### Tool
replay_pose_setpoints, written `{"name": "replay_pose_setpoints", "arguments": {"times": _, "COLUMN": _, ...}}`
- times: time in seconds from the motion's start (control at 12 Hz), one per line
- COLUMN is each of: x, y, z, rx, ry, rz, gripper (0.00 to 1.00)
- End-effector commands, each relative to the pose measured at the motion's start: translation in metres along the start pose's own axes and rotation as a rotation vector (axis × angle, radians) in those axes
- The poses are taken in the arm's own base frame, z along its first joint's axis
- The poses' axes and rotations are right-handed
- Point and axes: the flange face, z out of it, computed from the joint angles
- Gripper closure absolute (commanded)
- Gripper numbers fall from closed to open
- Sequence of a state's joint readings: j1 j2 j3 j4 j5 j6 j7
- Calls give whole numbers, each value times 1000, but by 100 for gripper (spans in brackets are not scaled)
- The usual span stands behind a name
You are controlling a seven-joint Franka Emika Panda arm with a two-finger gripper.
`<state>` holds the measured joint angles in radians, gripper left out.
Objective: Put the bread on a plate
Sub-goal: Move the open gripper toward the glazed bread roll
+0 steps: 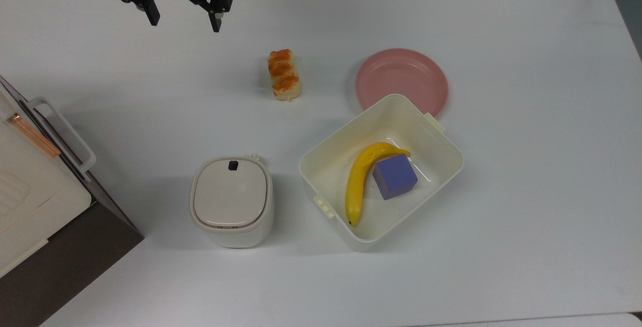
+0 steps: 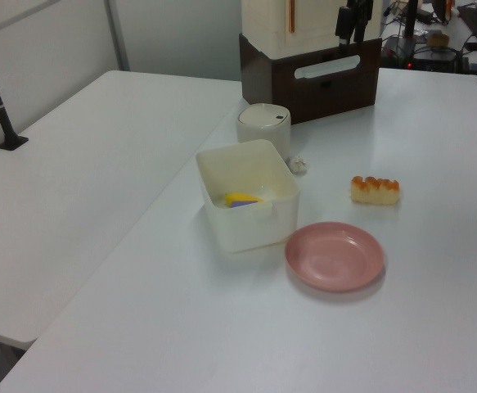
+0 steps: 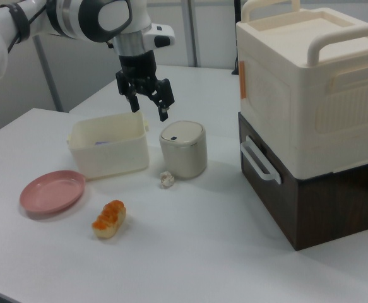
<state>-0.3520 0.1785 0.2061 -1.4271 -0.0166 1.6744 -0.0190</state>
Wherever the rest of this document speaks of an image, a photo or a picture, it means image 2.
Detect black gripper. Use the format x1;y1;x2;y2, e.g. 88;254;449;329
335;0;375;48

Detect bread with orange topping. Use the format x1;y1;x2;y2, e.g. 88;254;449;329
349;175;402;206

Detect pink plate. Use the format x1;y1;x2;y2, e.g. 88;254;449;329
284;221;385;293

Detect black monitor stand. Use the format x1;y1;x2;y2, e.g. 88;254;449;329
384;0;428;62

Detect dark brown drawer box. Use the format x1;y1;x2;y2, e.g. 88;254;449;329
238;33;383;125

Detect small cream trash can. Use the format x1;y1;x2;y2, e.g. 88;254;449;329
236;103;293;165

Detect crumpled white paper ball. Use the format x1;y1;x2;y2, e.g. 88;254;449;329
289;156;310;174

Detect yellow and purple toy block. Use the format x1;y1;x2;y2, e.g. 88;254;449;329
223;192;265;210

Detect cream open plastic container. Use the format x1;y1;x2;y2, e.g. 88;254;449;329
195;138;302;254

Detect cream storage box with handles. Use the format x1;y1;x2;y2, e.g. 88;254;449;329
241;0;383;59

